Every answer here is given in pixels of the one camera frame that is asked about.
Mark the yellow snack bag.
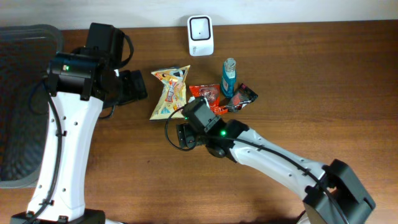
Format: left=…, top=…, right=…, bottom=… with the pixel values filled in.
left=150, top=65, right=190, bottom=121

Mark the black red snack packet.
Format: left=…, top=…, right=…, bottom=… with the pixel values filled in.
left=225, top=83, right=258, bottom=112

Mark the blue mouthwash bottle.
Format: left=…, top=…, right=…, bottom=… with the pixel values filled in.
left=221, top=58, right=236, bottom=98

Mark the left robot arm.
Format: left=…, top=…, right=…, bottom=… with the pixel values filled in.
left=11, top=23, right=147, bottom=223

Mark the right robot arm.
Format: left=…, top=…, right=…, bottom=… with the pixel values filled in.
left=177, top=96, right=376, bottom=224

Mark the white barcode scanner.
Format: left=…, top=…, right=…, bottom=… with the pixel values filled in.
left=187, top=15, right=214, bottom=57

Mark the grey plastic mesh basket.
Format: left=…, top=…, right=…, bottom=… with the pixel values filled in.
left=1, top=24, right=64, bottom=189

